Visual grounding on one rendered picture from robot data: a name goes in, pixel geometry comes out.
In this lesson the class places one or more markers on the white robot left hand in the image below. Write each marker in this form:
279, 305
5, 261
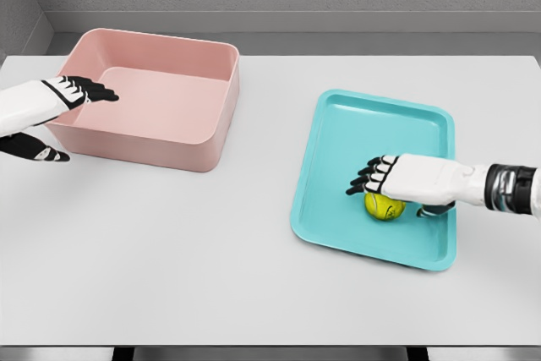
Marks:
29, 101

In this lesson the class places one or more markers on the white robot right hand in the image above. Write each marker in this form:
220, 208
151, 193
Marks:
422, 179

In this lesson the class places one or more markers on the yellow-green tennis ball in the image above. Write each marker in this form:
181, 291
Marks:
384, 209

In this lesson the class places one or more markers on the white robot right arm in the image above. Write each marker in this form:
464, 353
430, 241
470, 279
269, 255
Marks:
503, 185

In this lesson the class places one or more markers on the blue rectangular tray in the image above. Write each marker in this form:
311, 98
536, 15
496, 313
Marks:
380, 124

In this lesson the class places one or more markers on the pink rectangular basket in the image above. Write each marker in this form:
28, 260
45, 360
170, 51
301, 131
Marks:
169, 99

